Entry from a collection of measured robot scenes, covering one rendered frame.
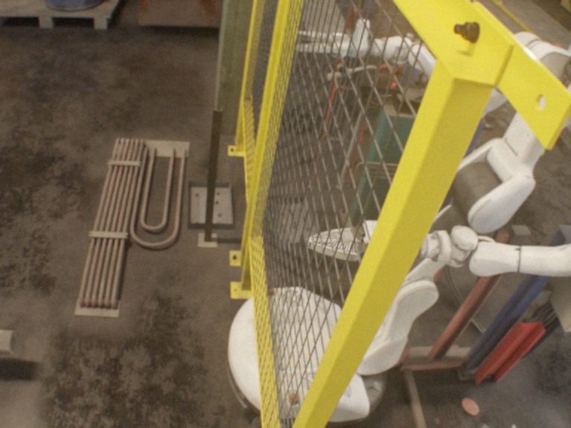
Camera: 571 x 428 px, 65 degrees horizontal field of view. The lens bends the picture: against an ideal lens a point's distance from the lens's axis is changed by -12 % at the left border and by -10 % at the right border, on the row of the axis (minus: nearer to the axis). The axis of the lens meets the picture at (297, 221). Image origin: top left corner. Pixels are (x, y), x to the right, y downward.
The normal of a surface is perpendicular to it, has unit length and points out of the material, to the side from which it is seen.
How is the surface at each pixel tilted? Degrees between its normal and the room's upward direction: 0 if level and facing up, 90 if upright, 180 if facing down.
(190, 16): 90
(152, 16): 90
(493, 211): 86
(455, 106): 90
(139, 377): 0
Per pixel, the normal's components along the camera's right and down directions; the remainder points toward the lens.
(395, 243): 0.11, 0.70
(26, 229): 0.17, -0.71
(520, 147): -0.95, -0.04
